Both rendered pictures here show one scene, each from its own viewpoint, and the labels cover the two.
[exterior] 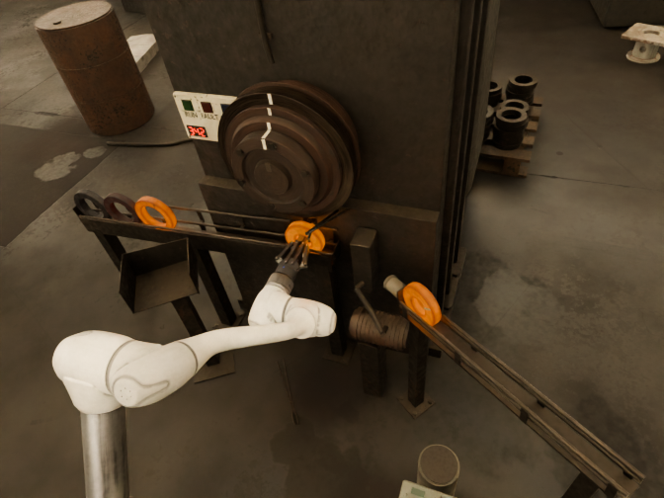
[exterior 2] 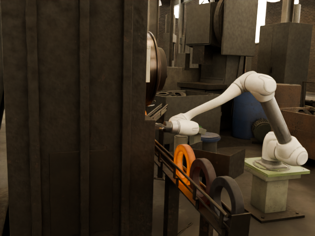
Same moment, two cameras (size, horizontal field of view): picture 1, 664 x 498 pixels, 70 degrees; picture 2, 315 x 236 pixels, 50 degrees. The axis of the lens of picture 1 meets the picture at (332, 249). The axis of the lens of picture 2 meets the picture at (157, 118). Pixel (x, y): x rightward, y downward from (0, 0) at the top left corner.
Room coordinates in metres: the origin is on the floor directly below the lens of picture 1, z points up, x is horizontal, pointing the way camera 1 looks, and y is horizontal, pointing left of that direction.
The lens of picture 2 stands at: (2.79, 1.66, 1.15)
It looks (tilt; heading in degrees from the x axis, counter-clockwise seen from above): 9 degrees down; 223
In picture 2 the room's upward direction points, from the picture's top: 2 degrees clockwise
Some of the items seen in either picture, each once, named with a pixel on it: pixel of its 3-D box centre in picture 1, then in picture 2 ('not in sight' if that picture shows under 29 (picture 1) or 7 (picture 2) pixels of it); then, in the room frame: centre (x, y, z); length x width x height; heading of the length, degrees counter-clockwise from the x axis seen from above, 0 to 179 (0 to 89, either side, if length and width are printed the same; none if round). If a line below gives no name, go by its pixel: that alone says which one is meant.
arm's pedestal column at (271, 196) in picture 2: not in sight; (268, 191); (0.26, 0.54, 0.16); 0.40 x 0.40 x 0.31; 62
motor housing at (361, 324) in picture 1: (381, 357); not in sight; (1.03, -0.14, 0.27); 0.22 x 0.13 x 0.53; 63
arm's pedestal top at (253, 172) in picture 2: not in sight; (270, 171); (0.26, 0.54, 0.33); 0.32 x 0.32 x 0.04; 62
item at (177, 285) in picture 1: (185, 318); (211, 210); (1.31, 0.68, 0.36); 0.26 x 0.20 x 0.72; 98
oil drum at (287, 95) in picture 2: not in sight; (280, 109); (-2.74, -0.72, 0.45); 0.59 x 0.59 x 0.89
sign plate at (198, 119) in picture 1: (212, 119); (141, 63); (1.55, 0.35, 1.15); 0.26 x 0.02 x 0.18; 63
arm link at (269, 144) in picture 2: not in sight; (274, 145); (0.27, 0.55, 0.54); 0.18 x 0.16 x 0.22; 65
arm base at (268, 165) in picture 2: not in sight; (270, 161); (0.25, 0.52, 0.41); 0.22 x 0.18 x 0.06; 59
